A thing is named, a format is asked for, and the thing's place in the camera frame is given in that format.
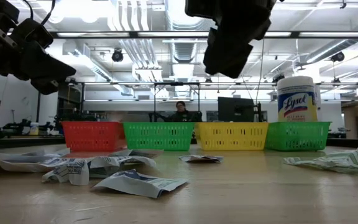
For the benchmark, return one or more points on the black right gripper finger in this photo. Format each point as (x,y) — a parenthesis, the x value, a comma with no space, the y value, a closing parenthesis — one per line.
(217,53)
(239,56)

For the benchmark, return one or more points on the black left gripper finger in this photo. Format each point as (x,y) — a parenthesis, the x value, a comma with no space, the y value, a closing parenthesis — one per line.
(47,59)
(50,74)

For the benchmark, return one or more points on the white jar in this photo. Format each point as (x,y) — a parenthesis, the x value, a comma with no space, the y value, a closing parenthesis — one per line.
(34,129)

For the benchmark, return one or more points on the person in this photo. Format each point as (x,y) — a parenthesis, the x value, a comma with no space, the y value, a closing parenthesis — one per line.
(181,115)

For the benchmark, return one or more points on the red plastic slotted basket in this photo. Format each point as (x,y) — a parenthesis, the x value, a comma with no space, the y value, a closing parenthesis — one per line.
(89,137)

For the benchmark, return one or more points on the Lysol wipes canister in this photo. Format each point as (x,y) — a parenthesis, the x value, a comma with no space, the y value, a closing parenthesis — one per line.
(300,105)

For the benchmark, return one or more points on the yellow plastic slotted basket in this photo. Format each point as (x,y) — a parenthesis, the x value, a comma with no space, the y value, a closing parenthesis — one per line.
(228,137)

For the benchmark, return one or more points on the green plastic slotted basket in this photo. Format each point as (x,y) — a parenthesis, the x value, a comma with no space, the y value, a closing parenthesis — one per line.
(154,133)
(297,137)

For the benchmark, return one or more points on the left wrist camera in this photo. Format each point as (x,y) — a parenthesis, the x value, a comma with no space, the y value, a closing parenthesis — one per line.
(31,32)

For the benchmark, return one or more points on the black hanging camera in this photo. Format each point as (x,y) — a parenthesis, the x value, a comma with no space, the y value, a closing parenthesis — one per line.
(117,55)
(337,56)

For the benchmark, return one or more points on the black workstation frame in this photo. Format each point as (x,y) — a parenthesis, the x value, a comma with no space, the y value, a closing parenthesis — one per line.
(154,93)

